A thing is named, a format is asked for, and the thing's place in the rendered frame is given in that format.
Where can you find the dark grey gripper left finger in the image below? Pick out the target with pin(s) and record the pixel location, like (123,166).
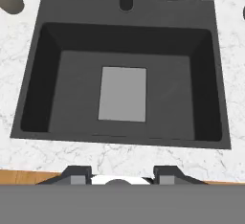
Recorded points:
(78,174)

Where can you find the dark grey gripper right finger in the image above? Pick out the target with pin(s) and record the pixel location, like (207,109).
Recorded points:
(166,174)

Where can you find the dark grey sink basin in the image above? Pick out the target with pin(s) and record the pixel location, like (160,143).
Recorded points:
(121,84)

